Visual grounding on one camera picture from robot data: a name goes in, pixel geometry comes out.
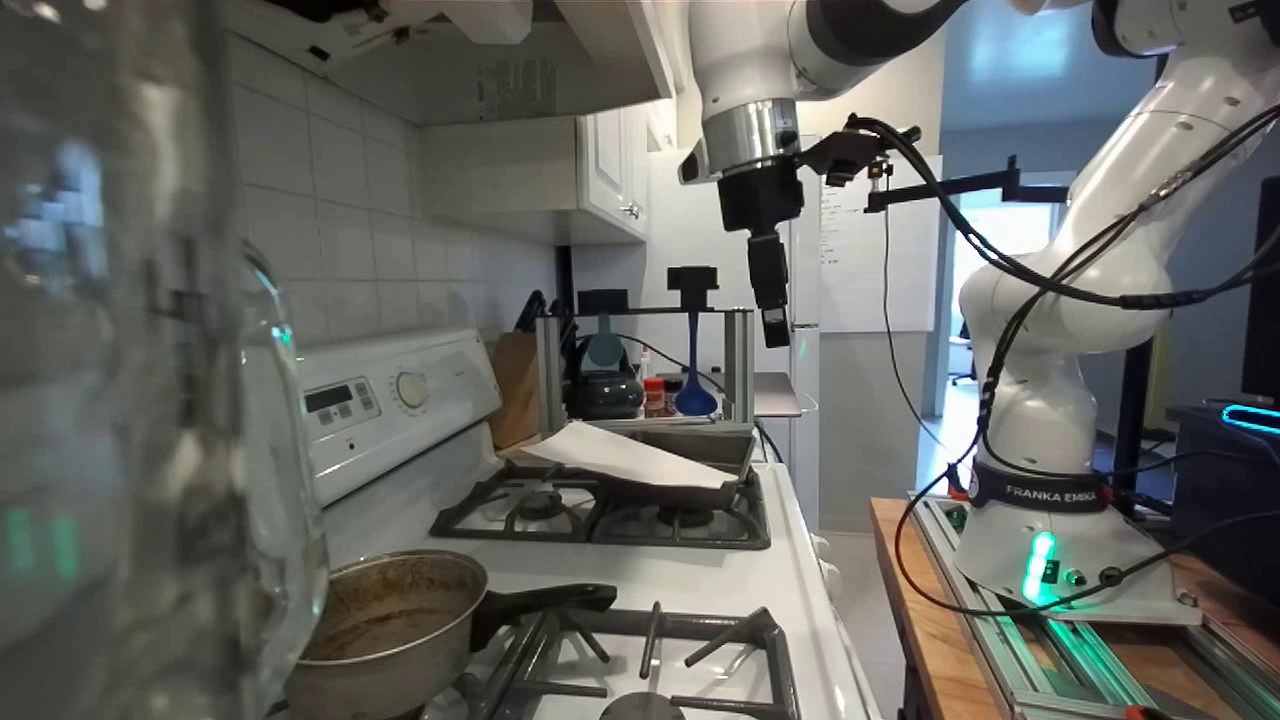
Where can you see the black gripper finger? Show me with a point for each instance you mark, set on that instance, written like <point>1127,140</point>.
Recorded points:
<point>775,304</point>

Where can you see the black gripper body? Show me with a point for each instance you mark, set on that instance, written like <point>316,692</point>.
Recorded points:
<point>758,205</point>

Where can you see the white paper napkin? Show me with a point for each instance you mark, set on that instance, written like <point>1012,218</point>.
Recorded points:
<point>622,457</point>

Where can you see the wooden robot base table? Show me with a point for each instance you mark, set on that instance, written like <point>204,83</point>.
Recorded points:
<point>1006,669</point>

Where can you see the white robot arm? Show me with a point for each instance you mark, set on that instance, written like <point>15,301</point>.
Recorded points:
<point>1041,535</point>

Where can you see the white upper cabinet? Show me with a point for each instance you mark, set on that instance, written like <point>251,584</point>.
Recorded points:
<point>555,183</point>

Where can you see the blue spatula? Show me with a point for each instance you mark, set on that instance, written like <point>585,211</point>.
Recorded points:
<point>694,397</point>

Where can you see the white range hood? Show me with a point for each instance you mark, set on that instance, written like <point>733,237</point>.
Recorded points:
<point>467,60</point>

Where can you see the wooden knife block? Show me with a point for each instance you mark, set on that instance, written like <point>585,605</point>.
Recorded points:
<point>523,397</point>

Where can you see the white gas stove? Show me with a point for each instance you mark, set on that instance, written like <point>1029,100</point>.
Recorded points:
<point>663,577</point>

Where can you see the black rear burner grate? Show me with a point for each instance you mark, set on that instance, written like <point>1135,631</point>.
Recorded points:
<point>594,510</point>

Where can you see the black burner grate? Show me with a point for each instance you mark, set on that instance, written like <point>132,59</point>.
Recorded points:
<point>628,667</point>
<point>594,510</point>

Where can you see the black front burner grate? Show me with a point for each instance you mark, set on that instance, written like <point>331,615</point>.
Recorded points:
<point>628,667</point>

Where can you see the glass blender with black base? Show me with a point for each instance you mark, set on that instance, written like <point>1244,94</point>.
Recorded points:
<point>158,529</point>

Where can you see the silver pot with black handle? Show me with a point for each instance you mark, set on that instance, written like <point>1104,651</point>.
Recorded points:
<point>403,627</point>

